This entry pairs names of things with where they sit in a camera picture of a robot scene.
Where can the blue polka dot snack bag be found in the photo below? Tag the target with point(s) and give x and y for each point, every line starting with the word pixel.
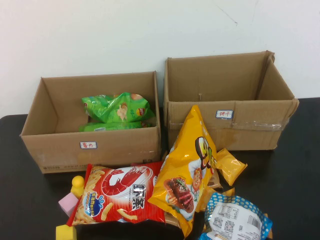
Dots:
pixel 237 217

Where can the large yellow chef snack bag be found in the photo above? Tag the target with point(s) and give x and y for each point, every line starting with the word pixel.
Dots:
pixel 185 165

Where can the small yellow snack packet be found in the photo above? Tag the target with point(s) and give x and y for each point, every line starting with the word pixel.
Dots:
pixel 231 166

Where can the green potato chips bag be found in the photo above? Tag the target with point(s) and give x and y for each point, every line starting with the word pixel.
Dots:
pixel 112 107
pixel 110 126

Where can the white label with red writing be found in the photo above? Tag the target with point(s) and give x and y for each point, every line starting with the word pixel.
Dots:
pixel 88 145
pixel 224 114

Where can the red shrimp cracker bag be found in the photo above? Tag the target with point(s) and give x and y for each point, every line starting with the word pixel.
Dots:
pixel 120 190

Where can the tall taped cardboard box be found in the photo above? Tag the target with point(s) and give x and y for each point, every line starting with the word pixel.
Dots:
pixel 250 135

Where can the low cardboard box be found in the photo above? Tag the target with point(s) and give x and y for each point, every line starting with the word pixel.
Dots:
pixel 62 155

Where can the yellow peg figure toy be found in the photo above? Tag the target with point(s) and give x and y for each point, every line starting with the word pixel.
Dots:
pixel 77 183

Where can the pink cube block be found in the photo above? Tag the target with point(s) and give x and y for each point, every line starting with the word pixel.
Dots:
pixel 67 203

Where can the yellow cube block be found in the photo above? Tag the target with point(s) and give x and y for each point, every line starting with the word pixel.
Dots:
pixel 65 232

